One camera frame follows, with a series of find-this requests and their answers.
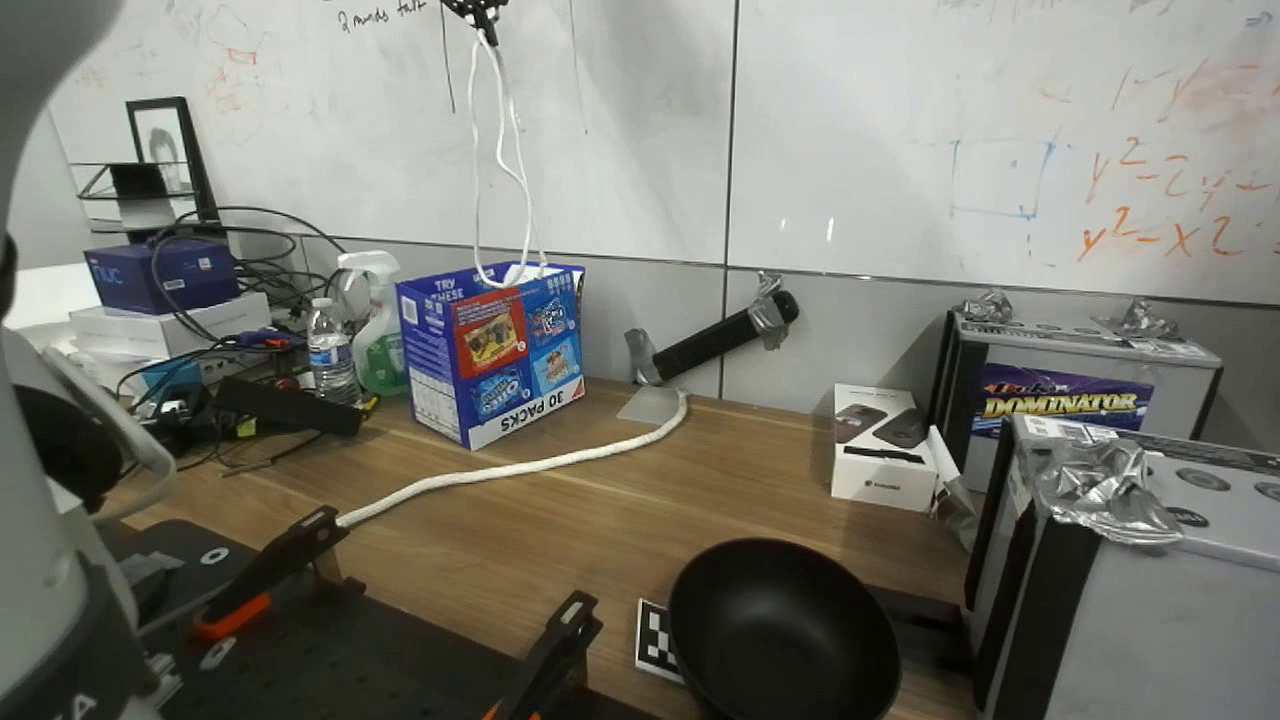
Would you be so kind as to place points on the crumpled aluminium foil piece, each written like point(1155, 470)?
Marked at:
point(1103, 484)
point(1134, 323)
point(984, 311)

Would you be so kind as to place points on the long black rectangular bar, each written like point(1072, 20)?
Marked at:
point(284, 406)

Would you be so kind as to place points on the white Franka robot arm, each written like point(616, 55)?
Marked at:
point(42, 602)

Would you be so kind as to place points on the black orange bar clamp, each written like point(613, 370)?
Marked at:
point(553, 654)
point(274, 561)

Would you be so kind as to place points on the black picture frame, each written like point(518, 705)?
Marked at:
point(165, 147)

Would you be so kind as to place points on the blue cardboard snack box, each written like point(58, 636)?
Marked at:
point(492, 363)

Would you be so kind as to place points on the white box stack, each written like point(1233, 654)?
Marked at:
point(146, 335)

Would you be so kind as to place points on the black frying pan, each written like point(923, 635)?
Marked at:
point(781, 635)

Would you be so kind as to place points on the clear plastic water bottle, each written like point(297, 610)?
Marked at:
point(328, 355)

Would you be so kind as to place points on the white product box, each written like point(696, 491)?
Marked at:
point(881, 475)

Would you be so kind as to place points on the black white fiducial tag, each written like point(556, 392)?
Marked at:
point(655, 642)

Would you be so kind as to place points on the small dark blue box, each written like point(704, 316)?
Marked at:
point(160, 275)

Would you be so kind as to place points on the white whiteboard panel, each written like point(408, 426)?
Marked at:
point(624, 120)
point(933, 132)

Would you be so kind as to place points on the black table mat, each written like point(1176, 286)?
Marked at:
point(346, 654)

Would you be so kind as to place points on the black Dominator battery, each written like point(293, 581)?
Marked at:
point(1065, 402)

